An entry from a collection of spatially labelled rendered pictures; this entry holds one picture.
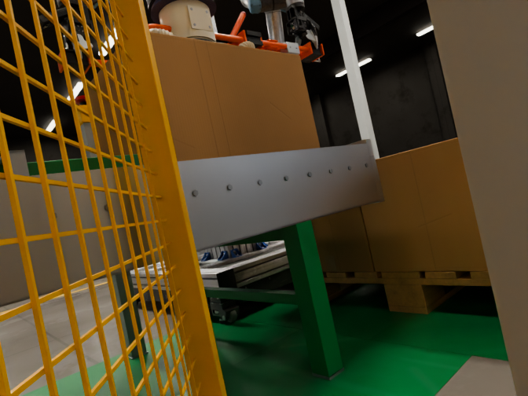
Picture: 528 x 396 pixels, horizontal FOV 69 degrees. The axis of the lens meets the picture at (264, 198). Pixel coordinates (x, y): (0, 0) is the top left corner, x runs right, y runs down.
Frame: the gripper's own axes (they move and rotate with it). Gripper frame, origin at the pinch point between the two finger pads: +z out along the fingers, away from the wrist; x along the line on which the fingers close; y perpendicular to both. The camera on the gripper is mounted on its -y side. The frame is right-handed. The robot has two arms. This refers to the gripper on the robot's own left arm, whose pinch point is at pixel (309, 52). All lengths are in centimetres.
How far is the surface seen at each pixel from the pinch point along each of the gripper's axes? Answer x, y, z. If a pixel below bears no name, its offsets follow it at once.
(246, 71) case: 21, 57, 21
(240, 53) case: 21, 57, 16
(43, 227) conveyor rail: 36, 119, 58
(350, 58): -165, -279, -97
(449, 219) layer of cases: 50, 14, 78
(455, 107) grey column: 95, 105, 58
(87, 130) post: -46, 84, 18
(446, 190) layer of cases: 51, 14, 69
